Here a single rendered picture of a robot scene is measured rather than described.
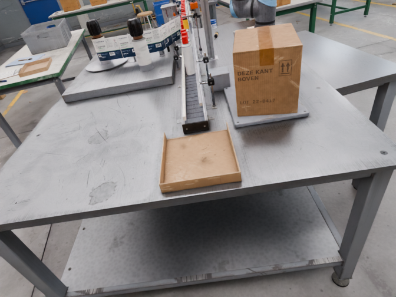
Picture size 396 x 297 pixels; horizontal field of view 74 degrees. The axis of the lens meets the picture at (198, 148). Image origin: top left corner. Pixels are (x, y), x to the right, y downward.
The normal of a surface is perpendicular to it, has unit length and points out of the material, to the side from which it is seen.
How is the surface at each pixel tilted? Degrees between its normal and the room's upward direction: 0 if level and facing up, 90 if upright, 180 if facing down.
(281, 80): 90
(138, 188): 0
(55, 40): 90
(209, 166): 0
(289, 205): 1
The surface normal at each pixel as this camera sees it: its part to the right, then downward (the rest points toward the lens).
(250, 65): -0.15, 0.62
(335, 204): -0.16, -0.79
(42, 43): 0.29, 0.54
